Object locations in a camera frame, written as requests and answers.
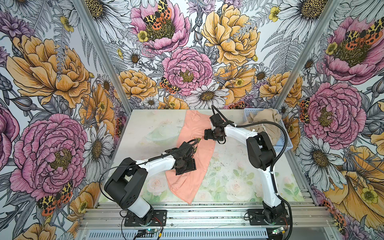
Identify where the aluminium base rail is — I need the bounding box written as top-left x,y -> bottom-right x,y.
77,193 -> 342,240

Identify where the right aluminium corner post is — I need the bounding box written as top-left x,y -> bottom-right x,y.
273,1 -> 340,109

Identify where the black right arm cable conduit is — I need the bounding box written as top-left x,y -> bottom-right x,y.
211,104 -> 294,240

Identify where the beige drawstring garment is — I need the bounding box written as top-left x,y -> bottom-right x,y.
244,109 -> 282,146

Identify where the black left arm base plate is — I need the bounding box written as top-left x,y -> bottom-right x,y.
124,210 -> 168,227

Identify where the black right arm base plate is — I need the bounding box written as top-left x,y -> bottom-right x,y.
244,209 -> 291,226

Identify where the left aluminium corner post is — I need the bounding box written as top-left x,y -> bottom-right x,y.
74,1 -> 133,117

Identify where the light blue plastic basket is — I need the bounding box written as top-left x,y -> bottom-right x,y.
242,107 -> 294,152

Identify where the aluminium corner post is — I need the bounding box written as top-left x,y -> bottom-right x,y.
74,1 -> 133,117
273,1 -> 340,109

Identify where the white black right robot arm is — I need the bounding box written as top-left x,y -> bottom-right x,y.
204,113 -> 288,225

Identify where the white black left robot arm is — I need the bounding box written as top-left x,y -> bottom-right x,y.
102,139 -> 200,225

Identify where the pink graphic t-shirt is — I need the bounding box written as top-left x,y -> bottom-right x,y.
166,110 -> 216,204

